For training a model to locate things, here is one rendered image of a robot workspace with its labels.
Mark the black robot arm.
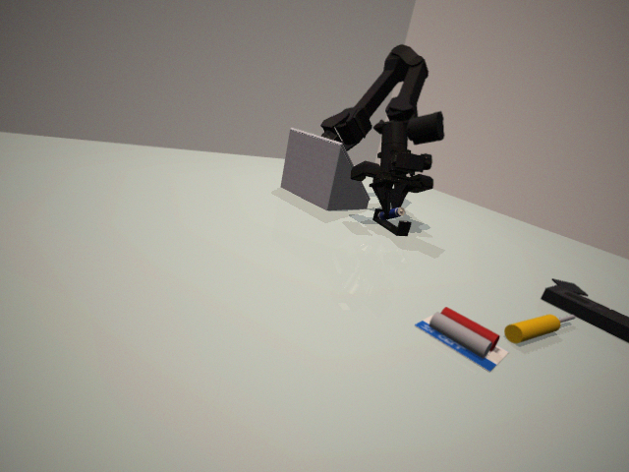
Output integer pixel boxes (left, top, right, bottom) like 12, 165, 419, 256
320, 44, 444, 177

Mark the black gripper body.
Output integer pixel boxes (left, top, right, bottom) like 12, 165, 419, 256
351, 143, 433, 193

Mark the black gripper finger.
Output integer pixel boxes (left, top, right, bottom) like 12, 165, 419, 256
370, 179, 395, 215
391, 184, 417, 209

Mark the blue battery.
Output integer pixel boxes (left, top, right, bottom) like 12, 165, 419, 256
379, 207, 405, 220

